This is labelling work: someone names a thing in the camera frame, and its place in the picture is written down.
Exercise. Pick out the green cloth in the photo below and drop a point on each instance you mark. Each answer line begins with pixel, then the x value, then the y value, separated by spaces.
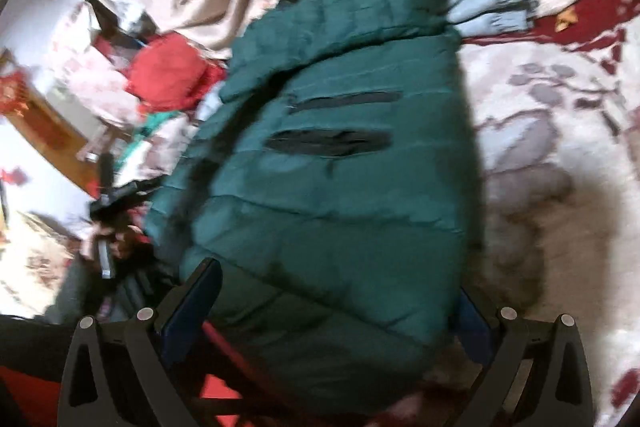
pixel 155 124

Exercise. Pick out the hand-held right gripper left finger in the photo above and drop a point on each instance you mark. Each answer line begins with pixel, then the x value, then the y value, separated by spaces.
pixel 192 302

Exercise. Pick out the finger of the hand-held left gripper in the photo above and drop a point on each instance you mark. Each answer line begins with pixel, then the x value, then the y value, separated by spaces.
pixel 106 169

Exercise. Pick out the light blue knitted cloth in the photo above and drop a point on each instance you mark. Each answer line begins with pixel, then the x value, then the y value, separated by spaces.
pixel 495 7

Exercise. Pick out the red heart-shaped pillow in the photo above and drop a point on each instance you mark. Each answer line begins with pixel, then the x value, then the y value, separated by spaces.
pixel 167 72

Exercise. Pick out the wooden furniture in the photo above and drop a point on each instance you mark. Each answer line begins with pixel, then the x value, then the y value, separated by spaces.
pixel 50 127

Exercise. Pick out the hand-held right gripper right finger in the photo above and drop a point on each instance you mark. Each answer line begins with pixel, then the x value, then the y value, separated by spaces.
pixel 471 322

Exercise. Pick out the green puffer jacket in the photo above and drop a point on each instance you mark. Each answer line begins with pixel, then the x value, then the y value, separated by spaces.
pixel 325 207

